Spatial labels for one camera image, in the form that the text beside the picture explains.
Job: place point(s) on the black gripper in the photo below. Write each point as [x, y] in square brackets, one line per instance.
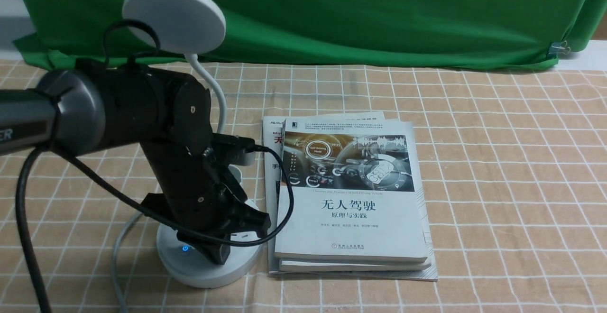
[201, 195]

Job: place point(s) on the white desk lamp with base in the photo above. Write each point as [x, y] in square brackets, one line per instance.
[190, 28]

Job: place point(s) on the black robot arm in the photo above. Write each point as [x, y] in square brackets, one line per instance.
[91, 108]

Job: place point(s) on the middle white book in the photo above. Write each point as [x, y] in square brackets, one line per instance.
[300, 265]

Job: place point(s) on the bottom white red-lettered book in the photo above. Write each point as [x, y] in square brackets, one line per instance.
[275, 169]

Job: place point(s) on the top grey self-driving book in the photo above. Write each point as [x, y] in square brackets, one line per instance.
[354, 188]

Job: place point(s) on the checkered beige tablecloth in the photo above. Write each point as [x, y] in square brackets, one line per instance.
[514, 173]

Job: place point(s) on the green backdrop cloth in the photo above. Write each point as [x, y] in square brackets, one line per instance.
[472, 34]

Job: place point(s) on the metal binder clip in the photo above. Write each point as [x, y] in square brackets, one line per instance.
[558, 49]

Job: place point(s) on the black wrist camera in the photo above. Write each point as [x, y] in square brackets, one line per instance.
[233, 150]

